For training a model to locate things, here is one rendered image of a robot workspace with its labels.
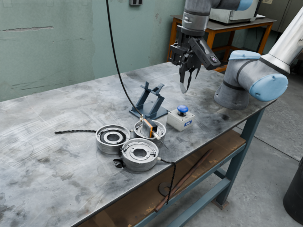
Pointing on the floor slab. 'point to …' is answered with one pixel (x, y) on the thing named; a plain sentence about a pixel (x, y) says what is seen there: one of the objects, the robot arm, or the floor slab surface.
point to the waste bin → (295, 196)
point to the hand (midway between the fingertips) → (185, 90)
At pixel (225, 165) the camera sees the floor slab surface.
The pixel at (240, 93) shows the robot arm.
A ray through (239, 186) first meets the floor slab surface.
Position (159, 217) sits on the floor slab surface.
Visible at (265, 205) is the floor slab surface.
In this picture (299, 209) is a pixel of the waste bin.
